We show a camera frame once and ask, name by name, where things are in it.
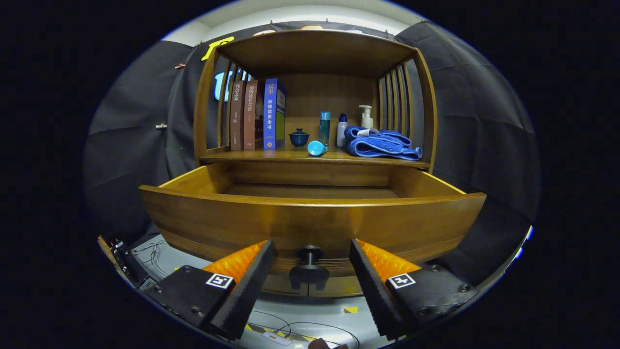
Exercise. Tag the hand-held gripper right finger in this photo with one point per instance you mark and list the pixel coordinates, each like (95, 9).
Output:
(375, 291)

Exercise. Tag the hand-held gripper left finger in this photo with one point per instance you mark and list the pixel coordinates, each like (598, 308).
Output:
(244, 291)

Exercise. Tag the wooden drawer with black knob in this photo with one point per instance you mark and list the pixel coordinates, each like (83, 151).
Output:
(242, 223)

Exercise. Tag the blue and white tube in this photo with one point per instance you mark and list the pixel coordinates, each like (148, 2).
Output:
(316, 148)

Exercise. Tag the wooden cabinet door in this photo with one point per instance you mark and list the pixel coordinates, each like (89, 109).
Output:
(278, 290)
(339, 291)

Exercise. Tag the wooden countertop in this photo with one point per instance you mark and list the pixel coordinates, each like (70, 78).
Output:
(271, 155)

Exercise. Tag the wooden cabinet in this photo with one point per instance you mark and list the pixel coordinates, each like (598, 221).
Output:
(319, 53)

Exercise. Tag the yellow tape piece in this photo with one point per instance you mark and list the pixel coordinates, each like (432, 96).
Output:
(350, 309)

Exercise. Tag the blue folded towel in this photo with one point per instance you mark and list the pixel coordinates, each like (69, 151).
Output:
(382, 148)

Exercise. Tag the white bottle with blue cap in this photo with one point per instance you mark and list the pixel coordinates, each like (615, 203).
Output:
(342, 133)

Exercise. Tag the blue lidded teacup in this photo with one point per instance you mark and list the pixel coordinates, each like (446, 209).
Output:
(299, 139)

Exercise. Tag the teal glass bottle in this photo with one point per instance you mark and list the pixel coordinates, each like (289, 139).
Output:
(324, 128)

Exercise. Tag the white pump bottle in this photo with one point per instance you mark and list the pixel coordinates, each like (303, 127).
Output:
(366, 120)

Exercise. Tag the blue book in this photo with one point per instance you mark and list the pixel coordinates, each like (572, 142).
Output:
(270, 116)

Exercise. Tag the black backdrop cloth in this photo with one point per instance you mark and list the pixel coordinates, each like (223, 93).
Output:
(135, 121)

